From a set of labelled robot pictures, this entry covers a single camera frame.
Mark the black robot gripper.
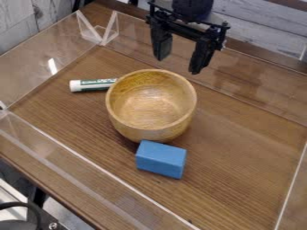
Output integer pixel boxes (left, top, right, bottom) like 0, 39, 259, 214
149, 1, 231, 75

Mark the clear acrylic corner bracket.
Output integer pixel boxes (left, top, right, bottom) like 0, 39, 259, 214
77, 11, 119, 47

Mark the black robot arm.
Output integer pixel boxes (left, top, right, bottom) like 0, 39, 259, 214
147, 0, 231, 75

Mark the white green marker tube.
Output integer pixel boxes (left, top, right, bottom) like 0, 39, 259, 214
70, 78, 117, 93

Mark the blue rectangular block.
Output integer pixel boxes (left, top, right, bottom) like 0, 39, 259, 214
137, 140, 187, 179

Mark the black cable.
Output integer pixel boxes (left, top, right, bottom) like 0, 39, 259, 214
0, 201, 43, 230

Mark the brown wooden bowl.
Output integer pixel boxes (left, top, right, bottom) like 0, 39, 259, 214
106, 69, 197, 142

